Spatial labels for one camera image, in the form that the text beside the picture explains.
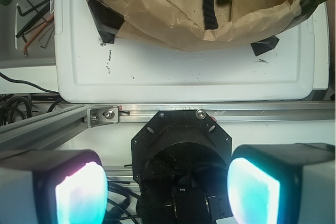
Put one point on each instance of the brown paper bag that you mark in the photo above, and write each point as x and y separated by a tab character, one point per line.
179	24

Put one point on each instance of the metal corner bracket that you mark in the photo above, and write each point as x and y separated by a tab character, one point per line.
102	115

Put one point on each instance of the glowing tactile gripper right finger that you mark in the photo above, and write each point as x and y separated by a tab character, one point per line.
282	183

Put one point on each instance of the orange hex key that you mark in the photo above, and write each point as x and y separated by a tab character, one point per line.
49	20

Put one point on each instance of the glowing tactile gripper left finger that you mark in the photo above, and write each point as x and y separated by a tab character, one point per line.
59	186

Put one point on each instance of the white plastic bin lid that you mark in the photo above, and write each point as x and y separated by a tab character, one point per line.
129	71

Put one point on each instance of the black tape strip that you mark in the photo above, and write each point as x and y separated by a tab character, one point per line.
107	21
265	45

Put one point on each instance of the aluminium extrusion frame rail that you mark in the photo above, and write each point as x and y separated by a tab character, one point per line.
76	127

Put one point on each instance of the black tape strip right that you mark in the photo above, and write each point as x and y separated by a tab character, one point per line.
265	45

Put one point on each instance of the black tape strip left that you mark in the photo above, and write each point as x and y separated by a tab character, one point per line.
107	21

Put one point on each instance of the black hex key set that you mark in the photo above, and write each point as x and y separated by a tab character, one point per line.
30	15

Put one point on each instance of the grey plastic tool tray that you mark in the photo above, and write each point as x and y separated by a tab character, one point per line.
21	45

